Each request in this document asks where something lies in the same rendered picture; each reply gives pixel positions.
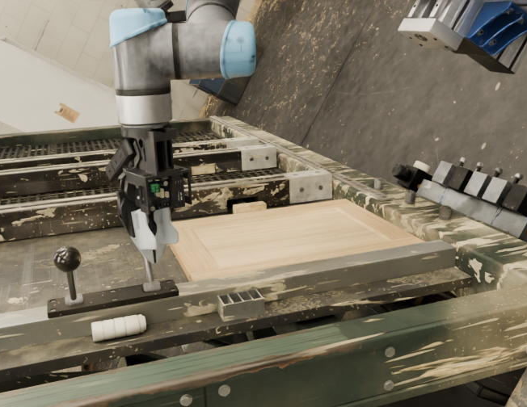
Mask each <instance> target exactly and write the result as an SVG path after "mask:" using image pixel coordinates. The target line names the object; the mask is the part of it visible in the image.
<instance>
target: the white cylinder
mask: <svg viewBox="0 0 527 407"><path fill-rule="evenodd" d="M91 329H92V335H93V341H94V342H100V341H103V340H104V339H105V340H109V339H113V338H121V337H125V335H127V336H130V335H134V334H139V333H143V332H144V330H146V323H145V316H142V315H141V314H140V315H132V316H127V317H119V318H114V319H113V320H112V319H110V320H105V321H97V322H92V323H91Z"/></svg>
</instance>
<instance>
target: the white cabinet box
mask: <svg viewBox="0 0 527 407"><path fill-rule="evenodd" d="M0 121H1V122H3V123H4V124H8V125H10V126H12V127H14V128H17V129H19V130H22V131H24V132H39V131H49V130H59V129H70V128H89V127H100V126H111V125H120V123H118V116H117V109H116V91H115V90H113V89H112V88H110V87H108V86H105V85H104V84H102V83H100V82H97V81H96V80H94V79H92V78H89V77H87V76H85V75H83V74H81V73H79V72H77V71H75V70H73V69H71V68H69V67H67V66H65V65H63V64H61V63H59V62H57V61H54V60H52V59H50V58H48V57H46V56H44V55H42V54H40V53H38V52H36V51H34V50H32V49H30V48H28V47H26V46H24V45H22V44H19V43H17V42H15V41H13V40H11V39H9V38H7V37H5V36H3V37H0Z"/></svg>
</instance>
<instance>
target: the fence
mask: <svg viewBox="0 0 527 407"><path fill-rule="evenodd" d="M455 259H456V247H454V246H452V245H450V244H448V243H447V242H445V241H442V240H435V241H426V242H421V243H416V244H412V245H403V246H398V247H393V248H388V249H383V250H374V251H369V252H364V253H358V254H350V255H345V256H340V257H335V258H326V259H321V260H316V261H311V262H303V263H298V264H293V265H288V266H279V267H273V268H268V269H263V270H258V271H249V272H245V273H240V274H235V275H226V276H221V277H216V278H211V279H202V280H197V281H191V282H187V283H178V284H176V286H177V288H178V289H179V295H178V296H174V297H169V298H164V299H160V300H151V301H146V302H141V303H136V304H128V305H123V306H118V307H114V308H105V309H100V310H95V311H90V312H86V313H77V314H73V315H68V316H63V317H54V318H48V314H47V306H44V307H39V308H30V309H24V310H20V311H15V312H10V313H1V314H0V352H3V351H9V350H16V349H21V348H25V347H29V346H38V345H42V344H47V343H51V342H59V341H64V340H68V339H72V338H80V337H85V336H90V335H92V329H91V323H92V322H97V321H105V320H110V319H112V320H113V319H114V318H119V317H127V316H132V315H140V314H141V315H142V316H145V323H146V324H147V325H149V324H153V323H159V322H163V321H171V320H175V319H180V318H185V317H192V316H196V315H201V314H206V313H214V312H217V296H219V295H225V294H229V293H234V292H242V291H246V290H251V289H256V288H257V291H258V292H259V293H260V295H261V296H262V297H264V303H265V302H270V301H274V300H283V299H287V298H291V297H296V296H304V295H309V294H313V293H317V292H325V291H330V290H334V289H339V288H343V287H351V286H356V285H360V284H365V283H372V282H377V281H382V280H386V279H394V278H398V277H403V276H408V275H415V274H420V273H424V272H429V271H437V270H441V269H445V268H450V267H455Z"/></svg>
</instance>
